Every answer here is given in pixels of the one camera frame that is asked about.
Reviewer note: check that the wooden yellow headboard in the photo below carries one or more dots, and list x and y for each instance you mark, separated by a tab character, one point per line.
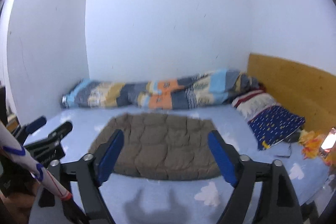
303	90

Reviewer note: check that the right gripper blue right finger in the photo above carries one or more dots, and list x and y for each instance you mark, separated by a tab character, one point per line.
235	172

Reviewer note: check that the light blue cloud bedsheet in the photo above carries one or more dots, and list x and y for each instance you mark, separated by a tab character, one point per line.
139	200

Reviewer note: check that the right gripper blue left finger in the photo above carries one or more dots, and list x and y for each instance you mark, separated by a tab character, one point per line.
92	170

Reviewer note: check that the yellow orange plush toy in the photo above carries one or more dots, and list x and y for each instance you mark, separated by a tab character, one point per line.
311	142

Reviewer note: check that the olive green quilted hooded jacket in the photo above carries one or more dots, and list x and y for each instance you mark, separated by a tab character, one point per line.
162	147

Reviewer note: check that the white sleeve with blue stripes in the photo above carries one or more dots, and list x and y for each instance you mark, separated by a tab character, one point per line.
19	155

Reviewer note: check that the glowing smartphone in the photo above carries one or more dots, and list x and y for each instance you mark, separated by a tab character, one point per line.
328	143

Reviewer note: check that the navy starry pillow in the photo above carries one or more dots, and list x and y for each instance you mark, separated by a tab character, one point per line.
269	121

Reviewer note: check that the patchwork blue yellow quilt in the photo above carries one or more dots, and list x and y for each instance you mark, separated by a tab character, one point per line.
207	89

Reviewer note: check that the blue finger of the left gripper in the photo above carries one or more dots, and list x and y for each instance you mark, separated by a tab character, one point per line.
30	128
52	140

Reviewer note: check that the black eyeglasses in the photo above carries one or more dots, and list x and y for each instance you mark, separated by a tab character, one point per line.
284	148

